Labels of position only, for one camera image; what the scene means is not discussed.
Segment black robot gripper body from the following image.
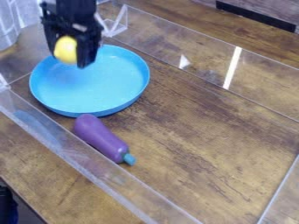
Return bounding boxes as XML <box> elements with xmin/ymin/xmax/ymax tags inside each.
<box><xmin>40</xmin><ymin>0</ymin><xmax>102</xmax><ymax>37</ymax></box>

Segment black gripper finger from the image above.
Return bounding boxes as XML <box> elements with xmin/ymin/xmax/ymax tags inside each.
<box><xmin>41</xmin><ymin>21</ymin><xmax>62</xmax><ymax>59</ymax></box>
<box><xmin>74</xmin><ymin>31</ymin><xmax>102</xmax><ymax>69</ymax></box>

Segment yellow toy lemon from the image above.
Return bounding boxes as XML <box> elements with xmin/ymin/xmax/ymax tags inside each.
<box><xmin>53</xmin><ymin>36</ymin><xmax>77</xmax><ymax>64</ymax></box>

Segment blue round tray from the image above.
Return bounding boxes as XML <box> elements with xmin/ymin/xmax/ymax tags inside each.
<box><xmin>29</xmin><ymin>45</ymin><xmax>150</xmax><ymax>117</ymax></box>

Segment white patterned curtain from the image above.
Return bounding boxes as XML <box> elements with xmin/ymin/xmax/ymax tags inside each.
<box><xmin>0</xmin><ymin>0</ymin><xmax>42</xmax><ymax>51</ymax></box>

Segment purple toy eggplant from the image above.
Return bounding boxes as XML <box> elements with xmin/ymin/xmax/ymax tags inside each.
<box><xmin>73</xmin><ymin>114</ymin><xmax>136</xmax><ymax>165</ymax></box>

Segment clear acrylic enclosure wall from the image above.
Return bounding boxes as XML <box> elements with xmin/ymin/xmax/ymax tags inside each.
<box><xmin>0</xmin><ymin>0</ymin><xmax>299</xmax><ymax>224</ymax></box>

